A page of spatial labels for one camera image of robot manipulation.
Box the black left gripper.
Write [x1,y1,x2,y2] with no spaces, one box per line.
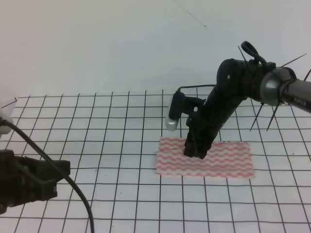
[0,150,70,214]

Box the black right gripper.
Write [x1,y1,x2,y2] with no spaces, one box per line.
[183,92,245,160]

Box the pink wavy striped towel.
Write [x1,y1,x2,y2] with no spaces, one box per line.
[155,137,255,179]

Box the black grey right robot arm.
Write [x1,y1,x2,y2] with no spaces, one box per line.
[184,41,311,159]

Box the white grid tablecloth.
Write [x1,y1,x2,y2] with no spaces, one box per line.
[2,90,311,233]

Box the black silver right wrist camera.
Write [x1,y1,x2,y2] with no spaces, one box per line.
[165,92,207,132]

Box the black right camera cable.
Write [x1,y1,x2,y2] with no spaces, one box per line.
[176,83,217,94]

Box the black camera cable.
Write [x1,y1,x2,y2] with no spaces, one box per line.
[0,118,96,233]
[176,83,217,94]

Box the black left camera cable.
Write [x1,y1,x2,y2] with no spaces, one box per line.
[0,118,96,233]

